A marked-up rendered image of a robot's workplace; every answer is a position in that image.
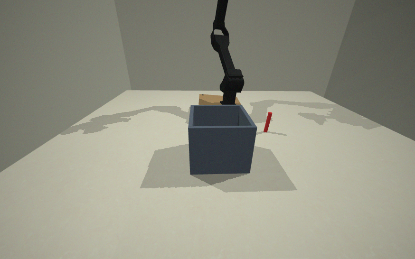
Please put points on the red peg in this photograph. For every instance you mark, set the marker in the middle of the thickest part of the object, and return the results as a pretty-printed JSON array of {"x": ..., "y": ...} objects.
[{"x": 267, "y": 121}]

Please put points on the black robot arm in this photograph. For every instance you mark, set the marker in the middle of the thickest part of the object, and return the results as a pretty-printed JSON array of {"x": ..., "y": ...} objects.
[{"x": 233, "y": 81}]

